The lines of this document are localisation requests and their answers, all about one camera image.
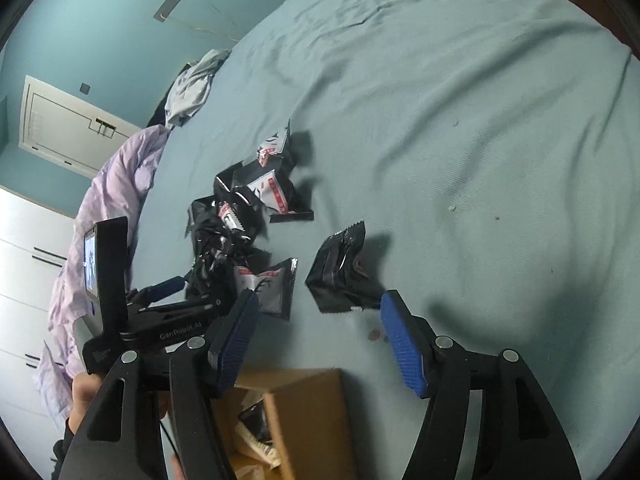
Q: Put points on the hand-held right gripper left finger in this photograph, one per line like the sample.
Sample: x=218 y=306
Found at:
x=235 y=342

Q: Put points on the person's left hand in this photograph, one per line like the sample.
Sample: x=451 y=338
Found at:
x=85 y=397

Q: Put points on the teal bed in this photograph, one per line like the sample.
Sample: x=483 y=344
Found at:
x=450 y=110

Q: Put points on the grey wall switch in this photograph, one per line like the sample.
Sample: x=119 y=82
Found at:
x=85 y=88

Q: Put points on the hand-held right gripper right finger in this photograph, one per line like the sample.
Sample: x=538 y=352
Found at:
x=405 y=347

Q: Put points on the white wardrobe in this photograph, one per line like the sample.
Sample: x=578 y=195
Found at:
x=25 y=270

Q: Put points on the white door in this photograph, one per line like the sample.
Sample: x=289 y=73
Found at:
x=55 y=120

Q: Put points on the grey clothing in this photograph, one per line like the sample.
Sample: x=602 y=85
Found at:
x=192 y=90

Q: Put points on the lilac blanket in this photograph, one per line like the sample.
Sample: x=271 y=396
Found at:
x=120 y=175

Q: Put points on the cardboard box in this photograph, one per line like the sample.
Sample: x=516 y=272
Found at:
x=305 y=410

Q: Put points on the silver wall fixture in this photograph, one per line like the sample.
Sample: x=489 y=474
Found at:
x=172 y=1

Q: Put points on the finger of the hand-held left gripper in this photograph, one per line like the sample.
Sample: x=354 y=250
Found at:
x=200 y=305
x=162 y=287

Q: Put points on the dark blue object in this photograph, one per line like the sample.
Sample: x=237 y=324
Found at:
x=157 y=112

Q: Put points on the pile of black snack packets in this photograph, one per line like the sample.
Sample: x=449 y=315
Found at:
x=270 y=190

